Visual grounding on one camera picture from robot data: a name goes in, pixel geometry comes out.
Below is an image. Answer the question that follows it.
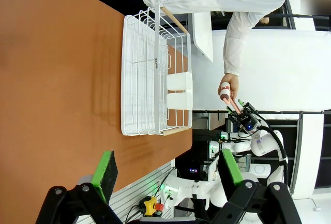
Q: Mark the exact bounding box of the silver aluminium profile panel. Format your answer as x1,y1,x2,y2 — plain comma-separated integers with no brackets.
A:
107,158,179,224

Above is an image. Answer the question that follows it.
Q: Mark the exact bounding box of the black controller box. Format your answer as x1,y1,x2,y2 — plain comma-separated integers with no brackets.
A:
178,156,210,181

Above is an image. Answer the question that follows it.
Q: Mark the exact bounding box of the yellow emergency stop button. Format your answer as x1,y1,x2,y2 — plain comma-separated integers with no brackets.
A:
139,195,164,218

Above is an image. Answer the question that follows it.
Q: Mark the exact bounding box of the white wire dish rack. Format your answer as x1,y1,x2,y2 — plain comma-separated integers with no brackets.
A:
121,4,193,137

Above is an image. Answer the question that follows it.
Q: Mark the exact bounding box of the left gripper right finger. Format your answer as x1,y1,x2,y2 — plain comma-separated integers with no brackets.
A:
195,148,304,224

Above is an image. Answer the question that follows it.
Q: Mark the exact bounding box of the pink lint roller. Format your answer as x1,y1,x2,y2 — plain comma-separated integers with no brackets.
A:
218,81,245,114

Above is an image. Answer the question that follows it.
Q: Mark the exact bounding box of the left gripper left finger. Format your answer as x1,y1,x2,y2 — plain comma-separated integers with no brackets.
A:
35,150,123,224

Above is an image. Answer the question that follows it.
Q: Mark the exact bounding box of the white drip tray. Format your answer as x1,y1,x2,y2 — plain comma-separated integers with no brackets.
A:
120,14,171,137

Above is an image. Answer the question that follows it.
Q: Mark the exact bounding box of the person's left forearm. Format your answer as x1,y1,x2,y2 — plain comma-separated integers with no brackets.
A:
222,11,267,76

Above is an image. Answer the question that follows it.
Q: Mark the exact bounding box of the person's left hand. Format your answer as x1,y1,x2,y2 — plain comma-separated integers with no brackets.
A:
217,73,242,101

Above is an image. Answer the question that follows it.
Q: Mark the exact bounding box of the black arm cable sleeve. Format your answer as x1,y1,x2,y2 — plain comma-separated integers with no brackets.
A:
254,114,289,186

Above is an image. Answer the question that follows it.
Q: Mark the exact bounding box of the white flat panel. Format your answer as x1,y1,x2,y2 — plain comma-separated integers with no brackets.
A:
192,11,214,63

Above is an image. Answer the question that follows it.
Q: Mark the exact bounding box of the white plastic cutlery holder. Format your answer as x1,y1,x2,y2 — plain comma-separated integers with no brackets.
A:
166,71,194,111

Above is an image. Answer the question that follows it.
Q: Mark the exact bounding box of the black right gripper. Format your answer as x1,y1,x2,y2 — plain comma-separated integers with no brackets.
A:
225,98,260,134

